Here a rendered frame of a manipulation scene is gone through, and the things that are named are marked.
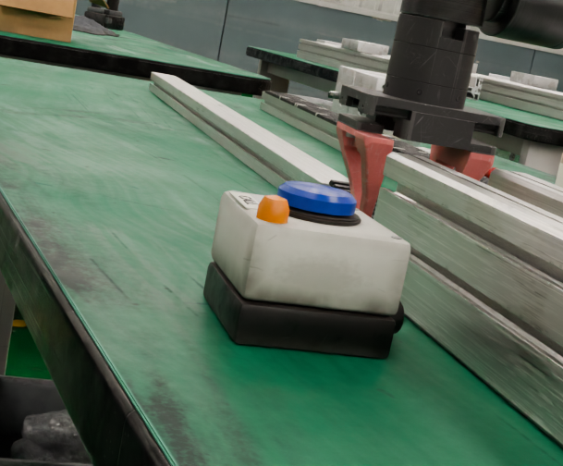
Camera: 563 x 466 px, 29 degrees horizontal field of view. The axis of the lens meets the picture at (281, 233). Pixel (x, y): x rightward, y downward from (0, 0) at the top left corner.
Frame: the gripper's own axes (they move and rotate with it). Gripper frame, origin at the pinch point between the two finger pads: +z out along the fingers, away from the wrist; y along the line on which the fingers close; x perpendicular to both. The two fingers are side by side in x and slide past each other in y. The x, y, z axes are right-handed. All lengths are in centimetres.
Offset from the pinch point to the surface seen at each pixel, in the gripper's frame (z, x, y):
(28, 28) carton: 3, 204, -18
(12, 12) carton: -1, 204, -22
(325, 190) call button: -5.1, -20.2, -12.6
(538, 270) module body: -3.9, -26.5, -3.7
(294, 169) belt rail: 0.0, 20.6, -1.8
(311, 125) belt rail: 2, 80, 18
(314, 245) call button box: -3.1, -23.6, -13.8
